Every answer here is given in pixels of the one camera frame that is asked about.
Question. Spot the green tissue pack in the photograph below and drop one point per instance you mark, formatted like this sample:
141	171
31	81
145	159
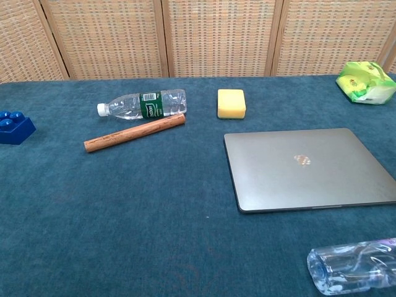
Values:
366	83

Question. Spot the wooden rolling pin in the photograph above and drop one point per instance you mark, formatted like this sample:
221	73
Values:
133	133

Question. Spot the blue toy building block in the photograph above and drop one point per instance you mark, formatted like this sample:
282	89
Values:
14	128

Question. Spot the woven rattan folding screen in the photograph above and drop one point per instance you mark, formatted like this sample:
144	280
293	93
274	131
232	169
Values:
123	37

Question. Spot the blue tablecloth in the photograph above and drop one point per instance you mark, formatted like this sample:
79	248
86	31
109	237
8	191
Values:
123	201

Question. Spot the grey laptop computer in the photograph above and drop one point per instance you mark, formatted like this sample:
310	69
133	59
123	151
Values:
306	168

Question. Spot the clear green-label water bottle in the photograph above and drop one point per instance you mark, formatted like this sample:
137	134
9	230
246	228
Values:
140	104

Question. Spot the yellow sponge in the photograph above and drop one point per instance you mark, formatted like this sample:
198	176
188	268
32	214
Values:
231	102

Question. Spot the clear purple-label bottle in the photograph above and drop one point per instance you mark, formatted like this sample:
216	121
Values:
352	267

